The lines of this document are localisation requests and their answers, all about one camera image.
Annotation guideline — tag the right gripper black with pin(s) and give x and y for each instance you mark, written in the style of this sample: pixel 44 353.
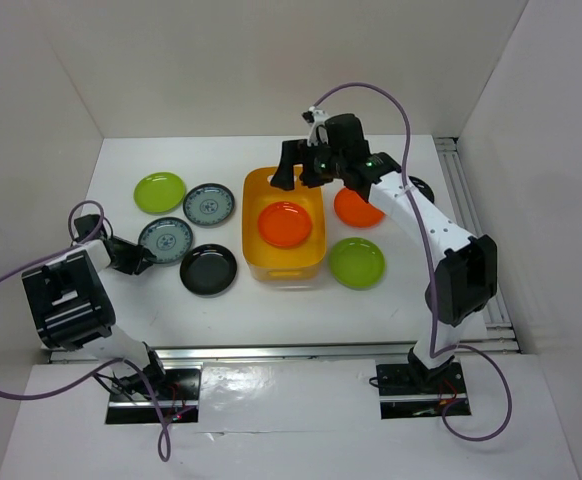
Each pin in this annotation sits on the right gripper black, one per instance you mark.
pixel 297 152

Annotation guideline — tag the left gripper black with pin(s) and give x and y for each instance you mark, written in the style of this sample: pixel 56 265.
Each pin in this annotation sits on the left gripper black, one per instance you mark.
pixel 137 252

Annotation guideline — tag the blue patterned plate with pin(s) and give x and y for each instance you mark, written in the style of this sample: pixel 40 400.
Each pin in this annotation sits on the blue patterned plate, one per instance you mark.
pixel 168 239
pixel 209 204

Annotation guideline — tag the orange plate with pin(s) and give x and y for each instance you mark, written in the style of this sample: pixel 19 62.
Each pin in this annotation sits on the orange plate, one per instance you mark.
pixel 352 210
pixel 284 224

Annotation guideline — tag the green plate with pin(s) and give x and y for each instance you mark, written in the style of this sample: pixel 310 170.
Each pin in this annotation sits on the green plate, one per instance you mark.
pixel 159 192
pixel 356 263

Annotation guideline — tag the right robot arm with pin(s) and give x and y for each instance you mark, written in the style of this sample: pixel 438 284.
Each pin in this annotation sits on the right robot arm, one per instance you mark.
pixel 462 267

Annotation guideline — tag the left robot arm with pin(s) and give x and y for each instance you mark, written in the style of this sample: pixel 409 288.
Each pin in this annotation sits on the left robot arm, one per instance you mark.
pixel 72 310

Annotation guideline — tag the yellow plastic bin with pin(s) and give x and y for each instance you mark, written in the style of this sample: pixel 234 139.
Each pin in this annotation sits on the yellow plastic bin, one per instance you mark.
pixel 266 262

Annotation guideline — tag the black plate left side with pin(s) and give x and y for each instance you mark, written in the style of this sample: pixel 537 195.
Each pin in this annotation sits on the black plate left side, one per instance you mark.
pixel 208 270

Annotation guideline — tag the black plate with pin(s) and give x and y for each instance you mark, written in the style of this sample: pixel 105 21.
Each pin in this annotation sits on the black plate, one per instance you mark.
pixel 424 188
pixel 208 270

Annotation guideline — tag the black plate right side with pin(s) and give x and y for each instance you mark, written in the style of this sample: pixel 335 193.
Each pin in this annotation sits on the black plate right side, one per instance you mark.
pixel 424 188

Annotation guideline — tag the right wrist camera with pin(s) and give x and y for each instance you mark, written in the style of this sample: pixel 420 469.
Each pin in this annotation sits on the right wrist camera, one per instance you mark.
pixel 315 119

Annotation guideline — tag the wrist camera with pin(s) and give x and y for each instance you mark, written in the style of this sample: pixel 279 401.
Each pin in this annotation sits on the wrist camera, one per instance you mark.
pixel 315 119
pixel 88 227

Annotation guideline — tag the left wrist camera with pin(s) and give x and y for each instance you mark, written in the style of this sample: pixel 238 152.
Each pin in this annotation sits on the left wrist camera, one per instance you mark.
pixel 88 227

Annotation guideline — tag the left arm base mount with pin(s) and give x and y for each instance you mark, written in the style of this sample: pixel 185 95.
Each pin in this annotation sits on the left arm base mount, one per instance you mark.
pixel 176 391

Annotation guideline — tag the aluminium front rail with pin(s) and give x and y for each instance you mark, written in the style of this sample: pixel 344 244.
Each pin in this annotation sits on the aluminium front rail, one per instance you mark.
pixel 282 352

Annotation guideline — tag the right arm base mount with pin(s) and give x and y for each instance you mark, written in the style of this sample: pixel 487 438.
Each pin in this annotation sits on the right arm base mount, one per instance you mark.
pixel 403 396

